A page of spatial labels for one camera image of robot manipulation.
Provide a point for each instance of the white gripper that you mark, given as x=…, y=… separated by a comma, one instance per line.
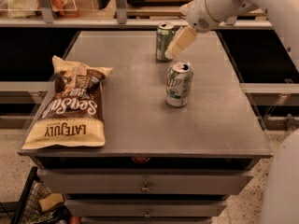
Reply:
x=198, y=13

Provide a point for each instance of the green soda can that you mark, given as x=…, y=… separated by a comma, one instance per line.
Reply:
x=164, y=34

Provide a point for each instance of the white 7UP can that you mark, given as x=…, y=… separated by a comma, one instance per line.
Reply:
x=178, y=83

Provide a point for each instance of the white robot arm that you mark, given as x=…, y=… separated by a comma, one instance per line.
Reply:
x=281, y=193

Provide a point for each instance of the grey drawer cabinet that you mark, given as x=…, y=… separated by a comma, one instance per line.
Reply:
x=160, y=164

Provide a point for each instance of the Late July chip bag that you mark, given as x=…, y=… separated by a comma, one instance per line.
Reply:
x=74, y=116

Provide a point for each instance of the clear plastic bin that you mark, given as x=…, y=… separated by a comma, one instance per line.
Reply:
x=28, y=8

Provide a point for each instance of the yellow sponge in basket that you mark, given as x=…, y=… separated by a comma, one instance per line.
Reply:
x=52, y=200

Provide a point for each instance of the black wire basket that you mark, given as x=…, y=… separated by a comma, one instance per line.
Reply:
x=28, y=210

